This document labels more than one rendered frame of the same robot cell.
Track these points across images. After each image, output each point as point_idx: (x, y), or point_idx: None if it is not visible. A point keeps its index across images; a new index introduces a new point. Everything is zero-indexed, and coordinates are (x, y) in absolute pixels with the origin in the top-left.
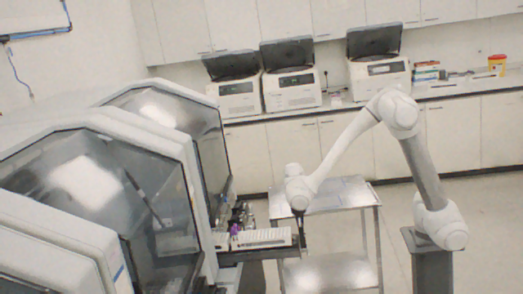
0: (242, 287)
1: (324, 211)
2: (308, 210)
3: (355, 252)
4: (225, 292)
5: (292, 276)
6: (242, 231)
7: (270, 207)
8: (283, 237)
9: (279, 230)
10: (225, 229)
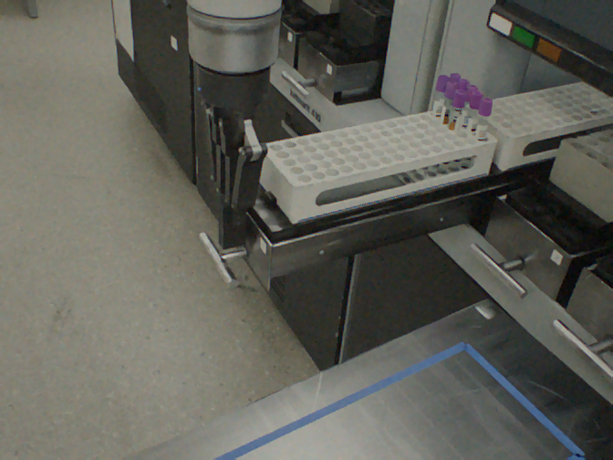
0: (405, 249)
1: (221, 416)
2: (330, 404)
3: None
4: (326, 58)
5: None
6: (468, 146)
7: (591, 399)
8: (281, 142)
9: (325, 168)
10: (567, 172)
